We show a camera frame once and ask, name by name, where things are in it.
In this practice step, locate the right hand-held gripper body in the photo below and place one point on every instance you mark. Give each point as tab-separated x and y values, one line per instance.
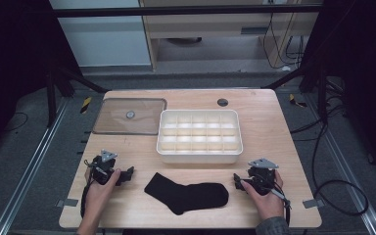
262	178

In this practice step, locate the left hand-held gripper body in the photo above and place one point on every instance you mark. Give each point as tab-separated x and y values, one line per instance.
102	168

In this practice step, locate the black sock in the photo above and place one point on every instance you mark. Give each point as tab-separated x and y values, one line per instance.
189	196

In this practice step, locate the white divided storage box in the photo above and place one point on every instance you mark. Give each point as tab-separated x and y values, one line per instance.
199	135

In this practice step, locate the person's right hand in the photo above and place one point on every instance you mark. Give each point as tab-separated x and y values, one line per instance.
271	205

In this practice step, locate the person's left hand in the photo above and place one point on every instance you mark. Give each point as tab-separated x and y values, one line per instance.
98	199

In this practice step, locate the transparent box lid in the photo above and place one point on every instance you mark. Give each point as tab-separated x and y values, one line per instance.
129	122

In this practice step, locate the yellow tool left floor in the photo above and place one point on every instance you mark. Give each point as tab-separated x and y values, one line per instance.
85	105

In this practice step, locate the yellow tool floor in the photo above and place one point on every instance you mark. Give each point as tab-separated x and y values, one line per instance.
296	102
85	105

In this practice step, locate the yellow tool right floor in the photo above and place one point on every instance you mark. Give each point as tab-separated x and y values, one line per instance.
296	102

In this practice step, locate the black metal stand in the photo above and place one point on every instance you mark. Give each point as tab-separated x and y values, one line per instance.
51	98
321	88

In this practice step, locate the white cabinet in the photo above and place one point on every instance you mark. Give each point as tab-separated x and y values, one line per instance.
101	39

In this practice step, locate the dark curtain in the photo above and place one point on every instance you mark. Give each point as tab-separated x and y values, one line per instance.
362	65
13	65

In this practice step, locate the light wooden desk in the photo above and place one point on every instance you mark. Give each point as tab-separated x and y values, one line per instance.
209	27

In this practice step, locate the grey metal table bracket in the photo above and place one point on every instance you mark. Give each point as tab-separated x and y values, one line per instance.
313	203
68	202

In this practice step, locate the aluminium floor rail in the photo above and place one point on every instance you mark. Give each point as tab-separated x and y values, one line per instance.
29	169
346	163

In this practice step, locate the black horizontal frame bar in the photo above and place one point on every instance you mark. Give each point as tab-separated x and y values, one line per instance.
182	10

